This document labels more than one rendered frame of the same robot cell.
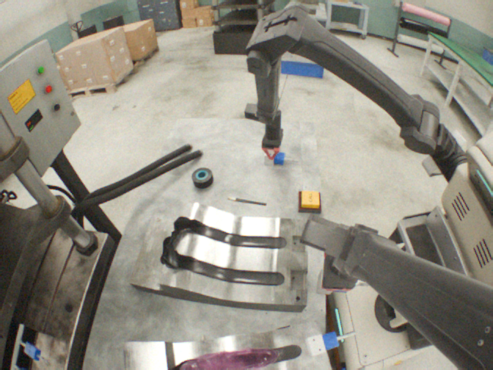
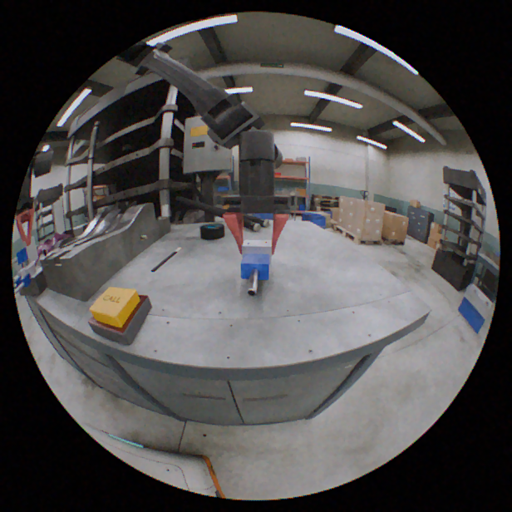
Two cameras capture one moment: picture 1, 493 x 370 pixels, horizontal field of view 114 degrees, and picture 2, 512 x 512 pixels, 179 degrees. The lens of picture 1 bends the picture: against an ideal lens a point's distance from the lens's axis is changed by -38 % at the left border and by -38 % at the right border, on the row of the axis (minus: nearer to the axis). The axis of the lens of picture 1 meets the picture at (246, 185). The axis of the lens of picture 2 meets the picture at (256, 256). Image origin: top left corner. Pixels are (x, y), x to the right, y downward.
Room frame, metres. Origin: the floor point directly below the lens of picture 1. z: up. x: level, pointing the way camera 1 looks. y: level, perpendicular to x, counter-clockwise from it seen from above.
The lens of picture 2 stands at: (0.66, -0.38, 0.95)
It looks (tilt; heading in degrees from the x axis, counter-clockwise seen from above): 22 degrees down; 76
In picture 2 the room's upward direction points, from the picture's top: straight up
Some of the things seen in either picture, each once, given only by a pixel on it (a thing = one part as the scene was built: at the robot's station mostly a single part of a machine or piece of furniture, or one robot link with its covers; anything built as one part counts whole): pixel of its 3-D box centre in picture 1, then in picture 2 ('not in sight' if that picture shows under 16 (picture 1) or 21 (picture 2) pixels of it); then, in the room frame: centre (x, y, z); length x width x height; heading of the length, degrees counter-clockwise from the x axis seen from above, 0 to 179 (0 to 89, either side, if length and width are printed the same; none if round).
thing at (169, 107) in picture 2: not in sight; (129, 150); (-0.10, 1.06, 1.45); 1.29 x 0.82 x 0.19; 170
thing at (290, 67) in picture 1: (302, 64); (474, 312); (3.42, -0.94, 0.11); 0.61 x 0.41 x 0.22; 72
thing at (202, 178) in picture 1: (202, 178); (212, 231); (0.66, 0.16, 0.82); 0.08 x 0.08 x 0.04
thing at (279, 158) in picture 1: (282, 158); (255, 268); (0.72, -0.15, 0.83); 0.13 x 0.05 x 0.05; 71
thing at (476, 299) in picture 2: (303, 53); (479, 300); (3.42, -0.94, 0.28); 0.61 x 0.41 x 0.15; 72
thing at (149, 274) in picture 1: (217, 255); (108, 234); (0.31, 0.10, 0.87); 0.50 x 0.26 x 0.14; 80
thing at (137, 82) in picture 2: not in sight; (133, 123); (-0.11, 1.09, 1.75); 1.30 x 0.89 x 0.62; 170
